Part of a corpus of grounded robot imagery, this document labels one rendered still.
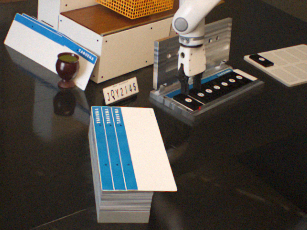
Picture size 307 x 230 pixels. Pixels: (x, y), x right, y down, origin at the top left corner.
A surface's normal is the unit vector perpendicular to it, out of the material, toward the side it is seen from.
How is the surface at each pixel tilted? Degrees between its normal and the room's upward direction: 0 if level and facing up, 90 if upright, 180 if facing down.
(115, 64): 90
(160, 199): 0
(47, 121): 0
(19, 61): 0
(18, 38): 63
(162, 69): 81
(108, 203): 90
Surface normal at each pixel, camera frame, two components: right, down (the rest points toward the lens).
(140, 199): 0.15, 0.53
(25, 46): -0.50, -0.11
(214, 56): 0.75, 0.30
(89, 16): 0.15, -0.85
